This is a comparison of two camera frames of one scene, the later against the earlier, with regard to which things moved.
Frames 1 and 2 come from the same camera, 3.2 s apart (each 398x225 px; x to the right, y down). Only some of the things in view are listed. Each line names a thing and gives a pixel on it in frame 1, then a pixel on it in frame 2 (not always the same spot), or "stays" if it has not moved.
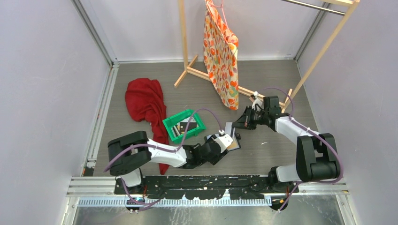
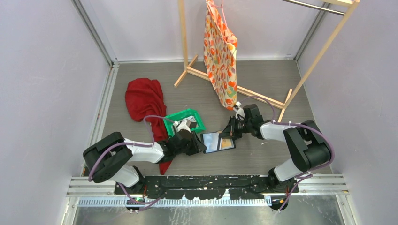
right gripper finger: (244, 121) to (229, 131)
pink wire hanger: (221, 6) stays
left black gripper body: (213, 160) to (187, 149)
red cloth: (145, 98) stays
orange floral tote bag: (220, 48) stays
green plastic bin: (179, 117) stays
